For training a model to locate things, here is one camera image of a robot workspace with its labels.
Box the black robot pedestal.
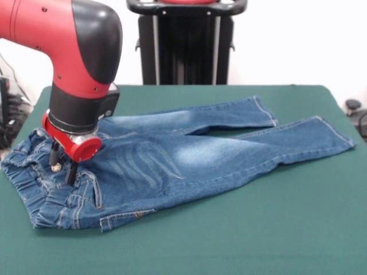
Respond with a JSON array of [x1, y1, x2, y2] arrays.
[[126, 0, 248, 85]]

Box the black electronics box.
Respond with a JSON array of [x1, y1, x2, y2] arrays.
[[0, 76, 11, 124]]

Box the blue denim jeans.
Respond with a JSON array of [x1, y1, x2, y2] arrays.
[[0, 95, 358, 233]]

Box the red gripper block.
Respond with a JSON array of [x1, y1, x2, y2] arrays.
[[41, 111, 103, 184]]

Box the black office chair base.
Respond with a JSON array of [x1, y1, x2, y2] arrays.
[[345, 99, 367, 135]]

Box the dark green table cloth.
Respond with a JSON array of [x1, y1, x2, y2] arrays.
[[0, 84, 367, 275]]

